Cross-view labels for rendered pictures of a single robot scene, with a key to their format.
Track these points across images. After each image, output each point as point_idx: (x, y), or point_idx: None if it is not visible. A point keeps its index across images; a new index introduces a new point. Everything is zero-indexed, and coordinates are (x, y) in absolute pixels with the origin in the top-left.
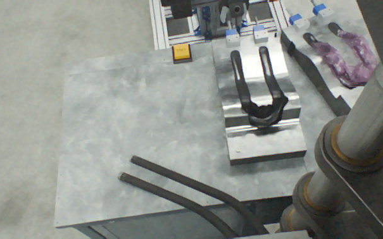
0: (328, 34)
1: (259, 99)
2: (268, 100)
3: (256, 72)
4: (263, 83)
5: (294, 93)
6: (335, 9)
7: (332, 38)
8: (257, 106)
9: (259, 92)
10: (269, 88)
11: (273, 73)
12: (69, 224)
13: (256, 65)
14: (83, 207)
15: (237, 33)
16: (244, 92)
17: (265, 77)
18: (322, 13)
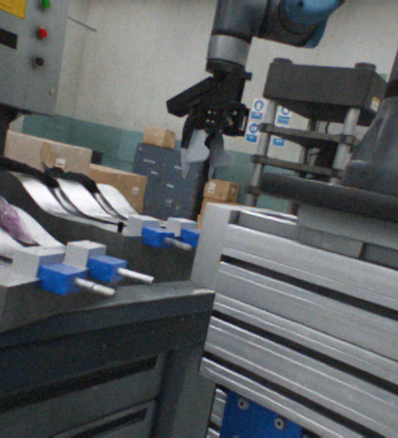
0: (2, 252)
1: (67, 181)
2: (55, 178)
3: (104, 218)
4: (80, 207)
5: (19, 175)
6: (18, 280)
7: None
8: (65, 175)
9: (75, 190)
10: (64, 193)
11: (74, 215)
12: (163, 221)
13: (111, 221)
14: (166, 224)
15: (187, 230)
16: (97, 198)
17: (83, 215)
18: (50, 249)
